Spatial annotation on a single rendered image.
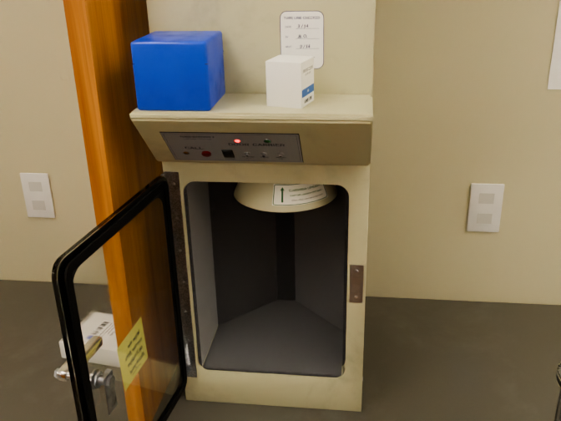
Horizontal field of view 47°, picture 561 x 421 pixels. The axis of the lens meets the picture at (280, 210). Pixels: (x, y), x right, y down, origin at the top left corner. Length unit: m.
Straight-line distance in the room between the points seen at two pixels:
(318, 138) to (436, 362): 0.62
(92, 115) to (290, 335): 0.58
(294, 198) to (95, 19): 0.39
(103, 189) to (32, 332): 0.62
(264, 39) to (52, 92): 0.72
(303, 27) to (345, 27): 0.06
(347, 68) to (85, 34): 0.36
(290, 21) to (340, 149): 0.19
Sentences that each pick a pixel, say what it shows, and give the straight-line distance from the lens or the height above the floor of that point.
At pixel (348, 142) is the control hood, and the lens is 0.87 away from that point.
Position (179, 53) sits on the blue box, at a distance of 0.85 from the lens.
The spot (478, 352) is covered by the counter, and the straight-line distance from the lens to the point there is 1.38.
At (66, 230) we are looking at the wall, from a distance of 1.65.
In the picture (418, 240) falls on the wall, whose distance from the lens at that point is 1.50.
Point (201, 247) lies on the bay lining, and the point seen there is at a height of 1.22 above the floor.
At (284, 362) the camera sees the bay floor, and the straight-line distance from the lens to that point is 1.18.
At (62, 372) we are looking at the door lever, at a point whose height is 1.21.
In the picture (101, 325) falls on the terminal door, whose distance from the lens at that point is 0.86.
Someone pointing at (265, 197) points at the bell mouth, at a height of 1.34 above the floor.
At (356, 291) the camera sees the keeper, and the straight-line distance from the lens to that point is 1.05.
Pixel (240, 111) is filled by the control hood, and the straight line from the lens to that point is 0.85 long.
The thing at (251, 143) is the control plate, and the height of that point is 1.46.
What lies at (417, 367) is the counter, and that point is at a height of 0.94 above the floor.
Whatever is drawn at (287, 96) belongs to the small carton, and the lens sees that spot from 0.85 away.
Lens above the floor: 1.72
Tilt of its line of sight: 23 degrees down
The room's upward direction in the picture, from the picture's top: 1 degrees counter-clockwise
